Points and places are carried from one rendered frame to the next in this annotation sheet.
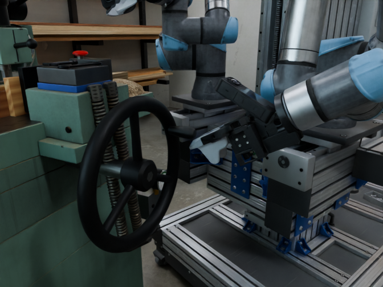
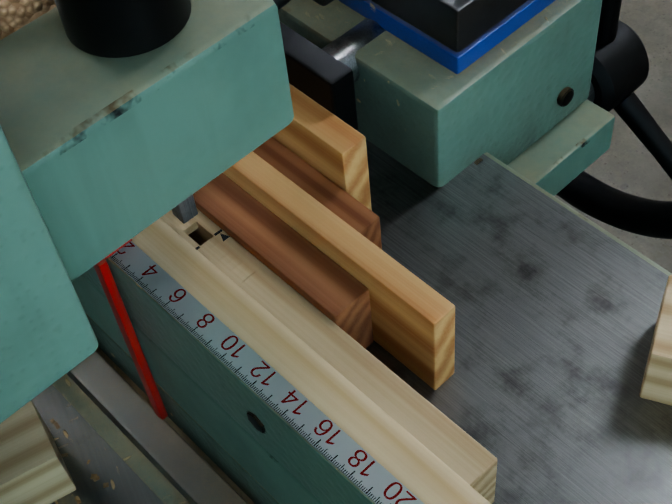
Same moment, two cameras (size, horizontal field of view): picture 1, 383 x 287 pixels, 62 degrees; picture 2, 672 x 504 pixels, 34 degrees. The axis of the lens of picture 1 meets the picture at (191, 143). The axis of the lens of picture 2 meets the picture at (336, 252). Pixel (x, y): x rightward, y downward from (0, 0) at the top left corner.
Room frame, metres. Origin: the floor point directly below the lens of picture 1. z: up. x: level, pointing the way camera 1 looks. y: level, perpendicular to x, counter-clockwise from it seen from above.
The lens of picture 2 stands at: (0.48, 0.69, 1.36)
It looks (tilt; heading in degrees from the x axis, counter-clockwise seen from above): 52 degrees down; 295
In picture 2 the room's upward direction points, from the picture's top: 7 degrees counter-clockwise
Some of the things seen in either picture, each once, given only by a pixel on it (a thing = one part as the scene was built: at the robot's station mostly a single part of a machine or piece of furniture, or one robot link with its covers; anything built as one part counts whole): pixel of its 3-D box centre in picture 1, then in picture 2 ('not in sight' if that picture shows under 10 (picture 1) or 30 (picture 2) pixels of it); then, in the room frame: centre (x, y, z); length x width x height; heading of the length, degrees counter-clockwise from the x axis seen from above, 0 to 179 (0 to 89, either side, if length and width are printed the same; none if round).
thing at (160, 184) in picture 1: (158, 181); not in sight; (0.83, 0.09, 0.65); 0.06 x 0.04 x 0.08; 153
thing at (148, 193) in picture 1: (141, 197); not in sight; (0.86, 0.16, 0.58); 0.12 x 0.08 x 0.08; 63
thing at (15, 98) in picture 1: (43, 91); (254, 120); (0.69, 0.32, 0.94); 0.16 x 0.02 x 0.08; 153
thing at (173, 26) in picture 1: (180, 31); not in sight; (0.98, 0.03, 1.06); 0.11 x 0.08 x 0.11; 92
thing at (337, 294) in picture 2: not in sight; (201, 202); (0.70, 0.37, 0.92); 0.23 x 0.02 x 0.04; 153
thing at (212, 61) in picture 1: (208, 53); not in sight; (1.26, -0.07, 0.98); 0.13 x 0.12 x 0.14; 92
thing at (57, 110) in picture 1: (81, 108); (430, 47); (0.62, 0.22, 0.92); 0.15 x 0.13 x 0.09; 153
